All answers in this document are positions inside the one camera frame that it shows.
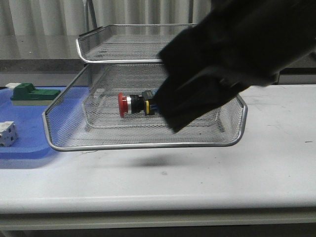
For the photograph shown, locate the white terminal block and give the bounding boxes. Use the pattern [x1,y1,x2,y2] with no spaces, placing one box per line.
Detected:
[0,121,18,147]

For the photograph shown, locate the silver metal rack frame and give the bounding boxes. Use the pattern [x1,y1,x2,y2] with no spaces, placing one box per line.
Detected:
[83,0,226,132]

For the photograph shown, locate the grey back counter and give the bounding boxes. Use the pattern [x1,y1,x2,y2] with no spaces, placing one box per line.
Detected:
[0,33,316,86]

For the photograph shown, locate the silver mesh tray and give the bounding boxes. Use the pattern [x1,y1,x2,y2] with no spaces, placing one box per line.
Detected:
[76,23,195,64]
[83,94,223,129]
[43,63,248,151]

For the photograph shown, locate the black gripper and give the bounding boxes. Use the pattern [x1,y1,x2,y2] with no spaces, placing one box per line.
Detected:
[154,0,316,132]

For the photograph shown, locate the red emergency stop button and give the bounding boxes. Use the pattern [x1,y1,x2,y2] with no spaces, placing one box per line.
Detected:
[118,90,159,118]

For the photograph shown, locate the green electrical switch block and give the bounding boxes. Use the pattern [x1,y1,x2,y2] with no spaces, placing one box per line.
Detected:
[5,82,61,106]

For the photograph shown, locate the blue plastic tray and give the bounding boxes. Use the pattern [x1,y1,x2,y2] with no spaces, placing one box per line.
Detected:
[0,86,89,159]

